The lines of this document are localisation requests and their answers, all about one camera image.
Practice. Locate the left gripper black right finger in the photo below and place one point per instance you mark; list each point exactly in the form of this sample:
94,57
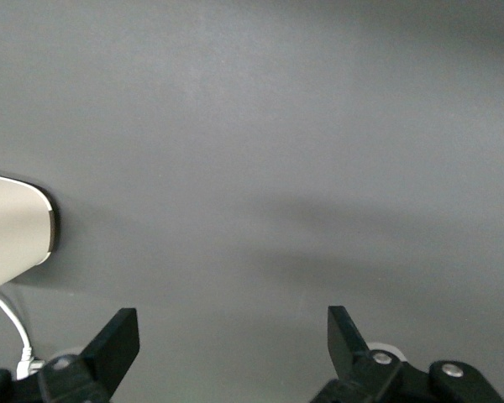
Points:
361,378

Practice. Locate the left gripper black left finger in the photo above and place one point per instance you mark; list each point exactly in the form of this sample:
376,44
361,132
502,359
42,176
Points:
96,369

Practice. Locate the cream toaster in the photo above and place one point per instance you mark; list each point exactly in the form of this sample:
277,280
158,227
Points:
12,226

